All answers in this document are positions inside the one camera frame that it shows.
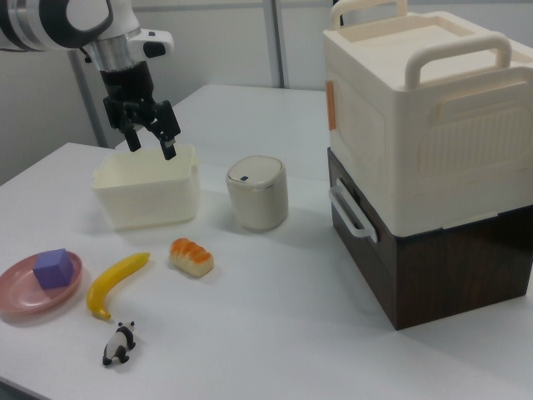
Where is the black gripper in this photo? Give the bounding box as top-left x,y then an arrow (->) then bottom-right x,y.
98,60 -> 182,162

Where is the wooden drawer with white handle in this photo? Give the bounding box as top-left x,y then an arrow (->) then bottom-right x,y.
327,147 -> 395,262

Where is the cream open plastic bin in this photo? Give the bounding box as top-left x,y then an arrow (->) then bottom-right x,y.
91,143 -> 201,232

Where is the beige lidded trash can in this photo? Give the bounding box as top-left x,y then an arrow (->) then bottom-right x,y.
226,155 -> 289,233

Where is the toy bread loaf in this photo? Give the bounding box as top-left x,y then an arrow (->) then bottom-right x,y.
168,237 -> 217,278

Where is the yellow toy banana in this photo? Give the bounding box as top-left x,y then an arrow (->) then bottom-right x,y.
86,252 -> 152,321

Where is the purple cube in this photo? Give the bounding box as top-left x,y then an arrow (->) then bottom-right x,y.
32,248 -> 74,290

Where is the pink plastic plate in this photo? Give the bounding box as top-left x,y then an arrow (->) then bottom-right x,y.
0,250 -> 84,320

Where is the panda figurine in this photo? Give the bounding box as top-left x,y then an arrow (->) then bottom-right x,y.
101,320 -> 137,368

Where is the white cabinet appliance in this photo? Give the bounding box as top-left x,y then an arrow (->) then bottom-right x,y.
326,145 -> 533,333
322,0 -> 533,235

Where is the grey metal frame post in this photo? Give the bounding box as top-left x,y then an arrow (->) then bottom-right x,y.
270,0 -> 290,89

